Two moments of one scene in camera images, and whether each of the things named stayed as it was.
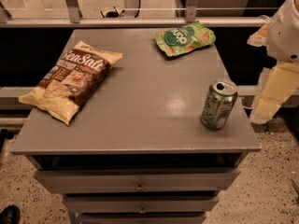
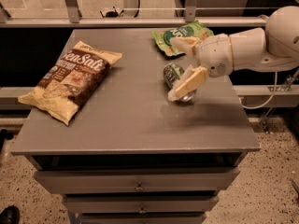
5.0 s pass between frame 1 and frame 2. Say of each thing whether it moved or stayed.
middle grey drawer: stayed
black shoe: stayed
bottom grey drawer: stayed
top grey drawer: stayed
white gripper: moved
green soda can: moved
